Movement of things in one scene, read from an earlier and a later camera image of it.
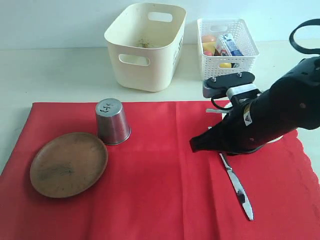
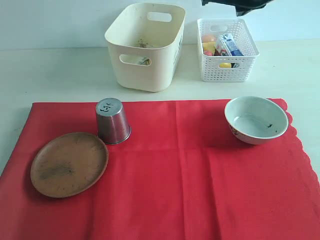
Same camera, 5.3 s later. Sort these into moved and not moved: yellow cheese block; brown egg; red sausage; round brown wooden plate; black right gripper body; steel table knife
Moved: steel table knife; black right gripper body
Not moved: red sausage; brown egg; yellow cheese block; round brown wooden plate
